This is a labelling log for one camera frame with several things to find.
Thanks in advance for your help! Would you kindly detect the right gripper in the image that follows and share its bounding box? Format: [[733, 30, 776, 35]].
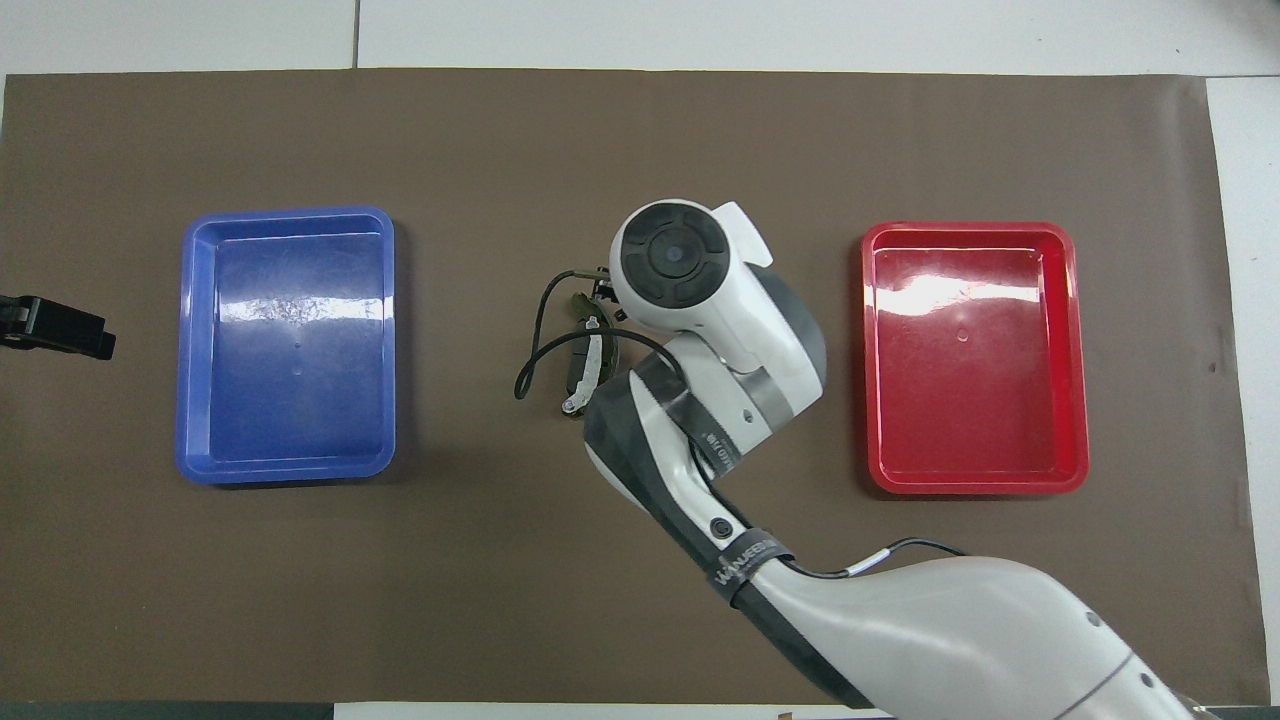
[[594, 201, 774, 325]]

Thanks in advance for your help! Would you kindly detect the curved brake shoe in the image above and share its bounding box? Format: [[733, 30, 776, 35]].
[[560, 288, 616, 416]]

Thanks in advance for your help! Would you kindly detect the blue plastic tray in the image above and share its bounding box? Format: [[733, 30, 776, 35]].
[[176, 206, 398, 487]]

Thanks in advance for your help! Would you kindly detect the brown table mat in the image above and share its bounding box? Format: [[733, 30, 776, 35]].
[[0, 68, 1271, 706]]

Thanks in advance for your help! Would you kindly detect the red plastic tray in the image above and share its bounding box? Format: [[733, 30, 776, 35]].
[[861, 221, 1090, 496]]

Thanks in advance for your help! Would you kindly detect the black velcro strap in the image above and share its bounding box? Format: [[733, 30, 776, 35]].
[[714, 533, 794, 608]]

